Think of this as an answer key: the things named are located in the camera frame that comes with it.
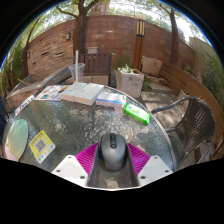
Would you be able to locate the raised stone garden bed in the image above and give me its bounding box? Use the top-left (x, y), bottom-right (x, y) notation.
top-left (6, 64), bottom-right (79, 108)

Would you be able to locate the clear plastic cup with straw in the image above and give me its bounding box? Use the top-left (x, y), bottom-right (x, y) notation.
top-left (68, 50), bottom-right (86, 84)

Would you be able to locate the white flat box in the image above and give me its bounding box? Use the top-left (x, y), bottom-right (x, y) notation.
top-left (59, 82), bottom-right (88, 103)
top-left (73, 83), bottom-right (105, 107)

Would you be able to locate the slim tree trunk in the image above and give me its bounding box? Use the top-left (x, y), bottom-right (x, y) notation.
top-left (156, 1), bottom-right (181, 66)

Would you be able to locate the dark wicker armchair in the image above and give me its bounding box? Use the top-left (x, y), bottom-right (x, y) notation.
top-left (150, 96), bottom-right (217, 171)

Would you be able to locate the forked tree trunk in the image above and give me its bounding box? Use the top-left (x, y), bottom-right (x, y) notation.
top-left (54, 0), bottom-right (111, 56)

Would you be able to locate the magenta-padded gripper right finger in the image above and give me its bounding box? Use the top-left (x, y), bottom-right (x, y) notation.
top-left (124, 143), bottom-right (174, 188)

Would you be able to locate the concrete planter with plant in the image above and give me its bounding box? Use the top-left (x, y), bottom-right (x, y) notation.
top-left (115, 64), bottom-right (145, 99)

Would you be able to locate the wooden garden lamp post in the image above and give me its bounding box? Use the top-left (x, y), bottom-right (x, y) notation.
top-left (132, 14), bottom-right (147, 71)

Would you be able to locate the curved wooden bench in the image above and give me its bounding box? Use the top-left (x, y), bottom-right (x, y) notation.
top-left (159, 62), bottom-right (224, 134)

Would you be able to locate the dark grey computer mouse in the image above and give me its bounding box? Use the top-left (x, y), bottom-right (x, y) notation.
top-left (98, 132), bottom-right (128, 172)

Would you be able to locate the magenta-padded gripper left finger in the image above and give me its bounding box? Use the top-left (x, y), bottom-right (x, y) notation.
top-left (51, 142), bottom-right (101, 188)

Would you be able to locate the pastel green pink mouse pad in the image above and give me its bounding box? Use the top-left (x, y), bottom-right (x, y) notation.
top-left (3, 118), bottom-right (30, 162)

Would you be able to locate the beige stone block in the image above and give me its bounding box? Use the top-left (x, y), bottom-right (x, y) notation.
top-left (142, 56), bottom-right (164, 78)

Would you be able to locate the green wipes packet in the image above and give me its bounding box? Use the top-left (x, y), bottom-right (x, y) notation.
top-left (123, 102), bottom-right (152, 126)

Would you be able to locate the dark wooden slatted chair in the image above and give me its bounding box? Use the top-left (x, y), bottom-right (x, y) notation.
top-left (78, 52), bottom-right (113, 86)

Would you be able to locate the grey wall utility box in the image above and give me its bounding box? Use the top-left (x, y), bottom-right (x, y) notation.
top-left (86, 46), bottom-right (99, 55)

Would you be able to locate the white number plate sign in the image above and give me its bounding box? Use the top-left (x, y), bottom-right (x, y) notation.
top-left (14, 94), bottom-right (36, 117)

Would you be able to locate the yellow square code card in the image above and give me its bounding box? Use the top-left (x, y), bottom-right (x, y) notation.
top-left (28, 129), bottom-right (57, 165)

